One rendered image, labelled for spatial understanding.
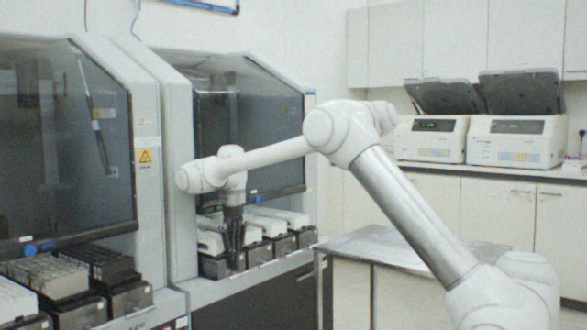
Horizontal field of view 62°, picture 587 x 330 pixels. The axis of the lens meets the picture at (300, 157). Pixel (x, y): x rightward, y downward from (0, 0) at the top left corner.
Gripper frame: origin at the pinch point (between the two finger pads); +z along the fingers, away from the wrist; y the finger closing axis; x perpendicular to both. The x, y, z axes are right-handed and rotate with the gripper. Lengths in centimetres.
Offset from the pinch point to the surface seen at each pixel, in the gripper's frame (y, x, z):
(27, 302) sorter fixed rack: 68, -5, -5
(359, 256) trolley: -24.8, 37.2, -1.9
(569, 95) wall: -292, 53, -60
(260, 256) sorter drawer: -15.3, -1.5, 2.8
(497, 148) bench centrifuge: -230, 21, -24
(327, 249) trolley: -24.6, 23.8, -1.9
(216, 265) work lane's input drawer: 6.7, -2.0, 0.7
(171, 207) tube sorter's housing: 18.7, -10.8, -21.1
